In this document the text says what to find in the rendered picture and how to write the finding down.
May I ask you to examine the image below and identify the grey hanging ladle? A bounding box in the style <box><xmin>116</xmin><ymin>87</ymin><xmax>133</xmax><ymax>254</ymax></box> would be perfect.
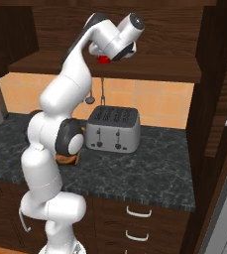
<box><xmin>84</xmin><ymin>88</ymin><xmax>96</xmax><ymax>104</ymax></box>

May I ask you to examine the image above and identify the grey hanging utensil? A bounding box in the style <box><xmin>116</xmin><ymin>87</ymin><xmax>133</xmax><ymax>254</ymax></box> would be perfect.
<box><xmin>100</xmin><ymin>77</ymin><xmax>107</xmax><ymax>107</ymax></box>

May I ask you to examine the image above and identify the dark wood drawer front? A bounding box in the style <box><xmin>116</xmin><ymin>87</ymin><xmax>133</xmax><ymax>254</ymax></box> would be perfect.
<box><xmin>95</xmin><ymin>241</ymin><xmax>182</xmax><ymax>254</ymax></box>
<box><xmin>92</xmin><ymin>195</ymin><xmax>191</xmax><ymax>231</ymax></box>
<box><xmin>94</xmin><ymin>220</ymin><xmax>186</xmax><ymax>248</ymax></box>

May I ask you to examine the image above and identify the silver four-slot toaster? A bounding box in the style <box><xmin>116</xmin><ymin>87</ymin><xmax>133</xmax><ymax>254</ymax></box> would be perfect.
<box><xmin>85</xmin><ymin>105</ymin><xmax>142</xmax><ymax>154</ymax></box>

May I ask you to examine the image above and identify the dark wood wall cabinet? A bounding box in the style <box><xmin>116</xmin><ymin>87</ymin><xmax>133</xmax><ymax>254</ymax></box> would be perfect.
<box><xmin>7</xmin><ymin>0</ymin><xmax>218</xmax><ymax>84</ymax></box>

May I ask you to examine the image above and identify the brown wooden tray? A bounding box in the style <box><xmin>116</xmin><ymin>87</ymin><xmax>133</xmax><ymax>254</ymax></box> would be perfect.
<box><xmin>55</xmin><ymin>151</ymin><xmax>82</xmax><ymax>167</ymax></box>

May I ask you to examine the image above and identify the white cupboard door handle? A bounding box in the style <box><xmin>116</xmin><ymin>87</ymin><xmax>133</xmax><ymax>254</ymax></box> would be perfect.
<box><xmin>17</xmin><ymin>207</ymin><xmax>32</xmax><ymax>233</ymax></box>

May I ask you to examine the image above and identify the red mug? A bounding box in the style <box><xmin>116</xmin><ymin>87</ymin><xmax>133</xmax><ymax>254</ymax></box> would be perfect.
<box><xmin>97</xmin><ymin>56</ymin><xmax>112</xmax><ymax>64</ymax></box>

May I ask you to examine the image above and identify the dark wood cabinet door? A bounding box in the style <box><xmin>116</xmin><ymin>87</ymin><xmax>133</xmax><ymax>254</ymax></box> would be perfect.
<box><xmin>204</xmin><ymin>19</ymin><xmax>227</xmax><ymax>159</ymax></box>
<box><xmin>0</xmin><ymin>0</ymin><xmax>41</xmax><ymax>87</ymax></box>

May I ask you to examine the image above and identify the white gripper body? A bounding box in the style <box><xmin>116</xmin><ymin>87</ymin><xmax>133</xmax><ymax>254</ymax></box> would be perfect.
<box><xmin>87</xmin><ymin>41</ymin><xmax>104</xmax><ymax>59</ymax></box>

